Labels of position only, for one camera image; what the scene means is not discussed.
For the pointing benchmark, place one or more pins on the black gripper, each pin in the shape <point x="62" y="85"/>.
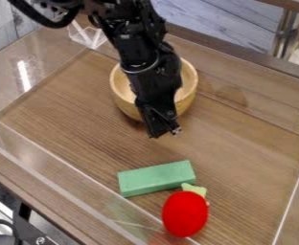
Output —
<point x="153" y="71"/>

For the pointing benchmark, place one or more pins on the metal chair frame background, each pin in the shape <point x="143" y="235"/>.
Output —
<point x="287" y="35"/>

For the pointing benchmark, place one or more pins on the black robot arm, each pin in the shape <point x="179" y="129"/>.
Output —
<point x="135" y="30"/>

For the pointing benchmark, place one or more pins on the wooden brown bowl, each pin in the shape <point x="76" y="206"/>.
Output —
<point x="123" y="95"/>

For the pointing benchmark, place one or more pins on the black table leg clamp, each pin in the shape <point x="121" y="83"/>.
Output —
<point x="24" y="234"/>

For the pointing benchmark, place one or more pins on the green rectangular block stick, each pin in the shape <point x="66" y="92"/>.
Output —
<point x="149" y="179"/>

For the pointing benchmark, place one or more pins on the red felt strawberry toy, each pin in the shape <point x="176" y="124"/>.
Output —
<point x="185" y="211"/>

